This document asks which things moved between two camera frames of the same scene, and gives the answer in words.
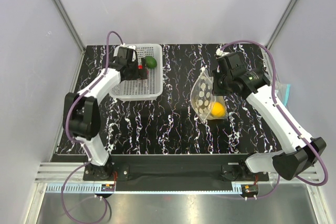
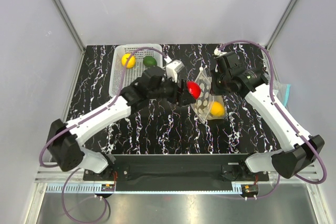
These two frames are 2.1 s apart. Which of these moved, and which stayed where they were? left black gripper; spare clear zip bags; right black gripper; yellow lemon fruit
Moved: left black gripper
Stayed: right black gripper; spare clear zip bags; yellow lemon fruit
